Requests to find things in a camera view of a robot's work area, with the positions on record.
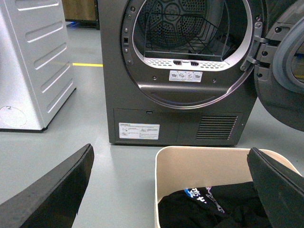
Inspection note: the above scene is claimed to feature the black printed garment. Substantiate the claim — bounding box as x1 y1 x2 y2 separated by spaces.
158 181 272 228

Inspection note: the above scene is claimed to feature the beige plastic laundry hamper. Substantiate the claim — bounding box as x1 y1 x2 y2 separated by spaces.
154 146 300 228

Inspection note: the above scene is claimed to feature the white washing machine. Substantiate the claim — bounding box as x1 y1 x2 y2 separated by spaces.
0 0 76 132

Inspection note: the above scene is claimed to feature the grey front-load dryer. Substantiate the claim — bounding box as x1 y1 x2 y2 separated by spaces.
98 0 265 146

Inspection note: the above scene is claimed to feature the round dryer door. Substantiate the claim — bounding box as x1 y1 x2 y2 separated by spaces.
254 0 304 131

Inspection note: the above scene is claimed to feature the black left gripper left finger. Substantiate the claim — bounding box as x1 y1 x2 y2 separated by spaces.
0 144 95 228

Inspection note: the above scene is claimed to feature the wooden cabinet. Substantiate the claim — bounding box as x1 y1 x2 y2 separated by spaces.
62 0 100 30

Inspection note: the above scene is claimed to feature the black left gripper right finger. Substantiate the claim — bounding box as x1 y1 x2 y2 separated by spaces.
247 147 304 228

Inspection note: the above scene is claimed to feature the yellow floor tape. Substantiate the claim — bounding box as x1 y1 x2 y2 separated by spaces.
72 63 104 67

